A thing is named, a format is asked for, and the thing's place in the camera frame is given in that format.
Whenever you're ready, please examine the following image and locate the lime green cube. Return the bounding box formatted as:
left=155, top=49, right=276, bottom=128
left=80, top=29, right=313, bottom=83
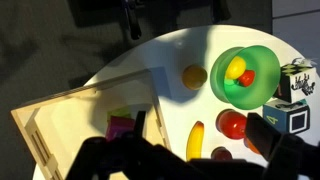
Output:
left=107, top=106, right=133, bottom=121

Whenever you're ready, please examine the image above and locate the yellow-orange round fruit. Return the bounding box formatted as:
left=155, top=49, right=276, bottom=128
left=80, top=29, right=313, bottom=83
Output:
left=181, top=64, right=208, bottom=91

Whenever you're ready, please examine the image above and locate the yellow banana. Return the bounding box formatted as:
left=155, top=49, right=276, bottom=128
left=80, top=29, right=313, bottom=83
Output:
left=185, top=120, right=205, bottom=162

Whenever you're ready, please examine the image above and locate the light wooden tray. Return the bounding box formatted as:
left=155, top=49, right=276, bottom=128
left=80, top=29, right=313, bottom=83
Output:
left=10, top=68, right=173, bottom=180

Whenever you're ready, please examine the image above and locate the yellow lemon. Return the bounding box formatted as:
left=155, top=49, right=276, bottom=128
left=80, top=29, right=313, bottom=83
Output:
left=225, top=55, right=248, bottom=80

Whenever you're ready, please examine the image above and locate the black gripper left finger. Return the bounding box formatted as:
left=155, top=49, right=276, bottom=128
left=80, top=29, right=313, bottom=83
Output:
left=133, top=110, right=148, bottom=138

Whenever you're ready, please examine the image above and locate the red strawberry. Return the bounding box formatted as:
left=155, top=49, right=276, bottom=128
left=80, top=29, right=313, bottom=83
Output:
left=237, top=69, right=256, bottom=88

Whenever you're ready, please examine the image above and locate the magenta cube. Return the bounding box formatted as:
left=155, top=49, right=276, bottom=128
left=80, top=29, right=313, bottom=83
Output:
left=105, top=115, right=137, bottom=143

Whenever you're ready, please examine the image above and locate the black-and-white zebra print cube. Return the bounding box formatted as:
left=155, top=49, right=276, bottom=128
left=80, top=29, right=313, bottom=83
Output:
left=273, top=58, right=317, bottom=104

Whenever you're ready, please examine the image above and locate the black bar clamp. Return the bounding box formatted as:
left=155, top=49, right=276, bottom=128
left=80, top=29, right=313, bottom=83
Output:
left=121, top=0, right=143, bottom=40

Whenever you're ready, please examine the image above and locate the red apple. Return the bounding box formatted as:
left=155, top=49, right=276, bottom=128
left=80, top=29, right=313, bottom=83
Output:
left=215, top=109, right=248, bottom=140

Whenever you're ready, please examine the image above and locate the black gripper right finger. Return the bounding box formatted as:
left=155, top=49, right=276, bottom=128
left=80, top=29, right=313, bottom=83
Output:
left=245, top=112, right=282, bottom=162

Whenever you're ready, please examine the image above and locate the dark purple plum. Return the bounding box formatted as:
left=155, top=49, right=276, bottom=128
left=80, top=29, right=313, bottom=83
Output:
left=210, top=146, right=233, bottom=162

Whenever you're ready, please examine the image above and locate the green translucent bowl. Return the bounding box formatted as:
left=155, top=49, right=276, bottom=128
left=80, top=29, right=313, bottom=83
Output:
left=209, top=44, right=282, bottom=111

